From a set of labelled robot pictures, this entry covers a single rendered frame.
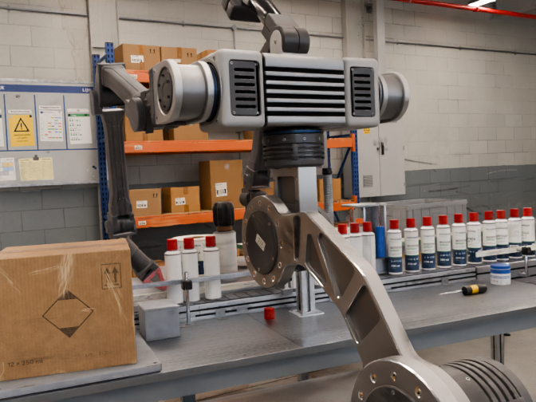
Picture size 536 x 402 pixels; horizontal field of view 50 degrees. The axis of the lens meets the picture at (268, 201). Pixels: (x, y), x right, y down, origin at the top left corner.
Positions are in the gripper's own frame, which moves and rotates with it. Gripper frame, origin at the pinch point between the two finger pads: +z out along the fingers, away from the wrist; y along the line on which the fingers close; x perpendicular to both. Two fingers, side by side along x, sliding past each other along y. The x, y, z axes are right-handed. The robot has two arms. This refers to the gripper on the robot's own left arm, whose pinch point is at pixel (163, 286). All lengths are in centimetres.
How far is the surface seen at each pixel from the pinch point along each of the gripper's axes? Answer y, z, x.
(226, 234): 23.9, 9.5, -30.4
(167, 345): -26.5, 5.0, 10.6
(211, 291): -2.3, 11.7, -9.8
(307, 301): -15.7, 32.1, -28.2
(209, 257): -2.1, 3.0, -16.6
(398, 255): -2, 53, -68
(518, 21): 514, 243, -687
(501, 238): -1, 84, -108
